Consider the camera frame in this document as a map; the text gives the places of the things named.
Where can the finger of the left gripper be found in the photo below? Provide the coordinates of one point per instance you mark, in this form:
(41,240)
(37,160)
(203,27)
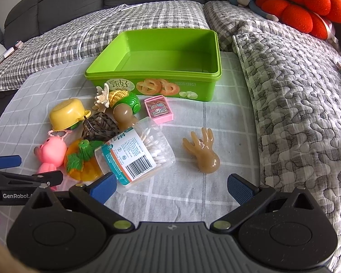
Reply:
(10,161)
(52,178)

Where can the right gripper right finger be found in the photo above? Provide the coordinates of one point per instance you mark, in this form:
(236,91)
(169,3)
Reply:
(252,200)

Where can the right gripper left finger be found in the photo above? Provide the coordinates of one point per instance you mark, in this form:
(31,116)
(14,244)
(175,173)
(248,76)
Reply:
(91,200)

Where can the orange toy pumpkin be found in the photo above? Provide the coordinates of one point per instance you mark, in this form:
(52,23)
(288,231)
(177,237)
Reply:
(80,161)

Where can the pink toy pig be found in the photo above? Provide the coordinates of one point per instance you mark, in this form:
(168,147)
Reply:
(52,152)

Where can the brown squishy hand toy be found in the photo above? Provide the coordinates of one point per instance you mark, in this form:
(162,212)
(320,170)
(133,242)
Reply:
(202,148)
(124,117)

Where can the clear cotton swab jar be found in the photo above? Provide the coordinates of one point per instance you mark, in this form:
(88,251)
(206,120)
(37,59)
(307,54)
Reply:
(135,155)

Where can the leopard print hair claw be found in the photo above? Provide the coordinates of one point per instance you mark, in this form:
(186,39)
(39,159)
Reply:
(99,127)

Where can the yellow toy pot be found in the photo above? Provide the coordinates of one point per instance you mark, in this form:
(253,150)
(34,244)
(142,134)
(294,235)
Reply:
(67,114)

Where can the beige starfish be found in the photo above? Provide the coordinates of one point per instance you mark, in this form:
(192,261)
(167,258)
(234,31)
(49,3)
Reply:
(102,102)

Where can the toy corn with green husk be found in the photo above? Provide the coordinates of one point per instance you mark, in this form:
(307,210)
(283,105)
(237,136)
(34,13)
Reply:
(124,97)

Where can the grey checked quilt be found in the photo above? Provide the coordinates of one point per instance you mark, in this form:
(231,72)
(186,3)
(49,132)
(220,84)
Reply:
(275,113)

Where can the pink phone on quilt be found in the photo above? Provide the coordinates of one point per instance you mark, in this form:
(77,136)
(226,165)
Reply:
(10,51)

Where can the green plastic cookie box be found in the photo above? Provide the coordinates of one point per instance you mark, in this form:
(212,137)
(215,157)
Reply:
(173,62)

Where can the orange flower cushion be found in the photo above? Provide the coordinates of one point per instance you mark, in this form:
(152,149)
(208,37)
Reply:
(314,17)

